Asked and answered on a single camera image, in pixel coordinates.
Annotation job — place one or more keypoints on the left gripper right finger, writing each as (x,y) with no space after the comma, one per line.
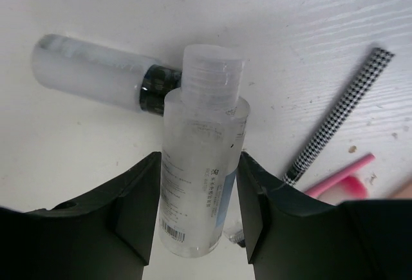
(289,235)

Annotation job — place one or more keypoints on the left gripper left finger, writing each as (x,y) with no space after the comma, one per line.
(106,233)

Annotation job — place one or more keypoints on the checkered makeup pencil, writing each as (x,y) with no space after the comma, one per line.
(371,69)

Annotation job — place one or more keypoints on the clear toner bottle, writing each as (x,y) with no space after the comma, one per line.
(204,130)

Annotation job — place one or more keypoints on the frosted bottle black collar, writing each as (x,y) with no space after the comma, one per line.
(118,78)

